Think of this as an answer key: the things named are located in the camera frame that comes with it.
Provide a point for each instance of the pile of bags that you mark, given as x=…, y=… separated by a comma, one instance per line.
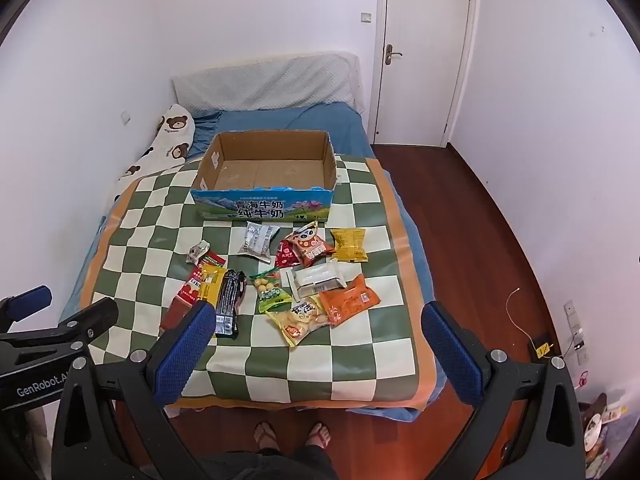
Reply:
x=600, y=435

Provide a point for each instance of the pale yellow snack packet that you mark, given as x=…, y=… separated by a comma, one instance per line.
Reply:
x=297, y=321

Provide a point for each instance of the clear white snack packet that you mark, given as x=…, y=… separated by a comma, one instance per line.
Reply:
x=315, y=278

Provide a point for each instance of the long red snack packet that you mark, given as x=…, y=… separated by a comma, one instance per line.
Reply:
x=191, y=286

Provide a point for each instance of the green white checkered blanket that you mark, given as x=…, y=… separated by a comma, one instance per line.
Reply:
x=350, y=360

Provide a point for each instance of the person's left foot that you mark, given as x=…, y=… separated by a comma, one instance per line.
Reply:
x=266, y=437

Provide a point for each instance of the white door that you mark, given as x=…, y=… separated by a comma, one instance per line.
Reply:
x=425, y=60

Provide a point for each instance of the padded white headboard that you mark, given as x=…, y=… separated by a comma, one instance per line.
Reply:
x=265, y=80

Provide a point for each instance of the long yellow snack packet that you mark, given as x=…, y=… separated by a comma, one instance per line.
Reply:
x=212, y=282

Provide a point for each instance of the row of wall sockets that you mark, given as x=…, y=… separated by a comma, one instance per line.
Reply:
x=576, y=330

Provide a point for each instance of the silver snack packet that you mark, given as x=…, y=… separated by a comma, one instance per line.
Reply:
x=257, y=242

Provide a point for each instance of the bear print pillow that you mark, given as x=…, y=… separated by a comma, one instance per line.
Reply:
x=170, y=130

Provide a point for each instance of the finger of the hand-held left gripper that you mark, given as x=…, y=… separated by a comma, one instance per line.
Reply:
x=90, y=321
x=30, y=299

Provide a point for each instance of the small white snack packet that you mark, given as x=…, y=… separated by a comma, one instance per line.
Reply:
x=197, y=251

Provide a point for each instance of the green snack packet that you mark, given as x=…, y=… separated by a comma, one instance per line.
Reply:
x=270, y=297

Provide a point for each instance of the bed with blue sheet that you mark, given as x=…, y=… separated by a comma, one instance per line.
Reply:
x=280, y=116

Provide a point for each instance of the orange panda print snack packet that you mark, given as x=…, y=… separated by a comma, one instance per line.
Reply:
x=310, y=247

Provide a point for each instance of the small red snack packet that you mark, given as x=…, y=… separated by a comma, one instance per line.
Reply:
x=285, y=257

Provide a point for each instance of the black snack packet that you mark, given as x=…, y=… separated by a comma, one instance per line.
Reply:
x=230, y=300

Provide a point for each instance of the printed cardboard box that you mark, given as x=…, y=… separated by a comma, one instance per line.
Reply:
x=260, y=207

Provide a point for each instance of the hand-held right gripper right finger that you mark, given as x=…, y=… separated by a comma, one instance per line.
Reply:
x=450, y=352

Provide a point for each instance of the person's foot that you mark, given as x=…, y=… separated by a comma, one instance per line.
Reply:
x=266, y=437
x=316, y=435

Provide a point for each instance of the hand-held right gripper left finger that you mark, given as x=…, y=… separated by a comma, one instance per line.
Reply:
x=186, y=347

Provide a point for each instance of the person's dark trousers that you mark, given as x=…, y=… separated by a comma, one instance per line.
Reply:
x=270, y=465

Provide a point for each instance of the person's right foot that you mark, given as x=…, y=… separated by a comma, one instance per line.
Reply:
x=316, y=435

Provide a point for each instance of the yellow chips packet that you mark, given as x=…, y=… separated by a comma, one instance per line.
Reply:
x=349, y=245

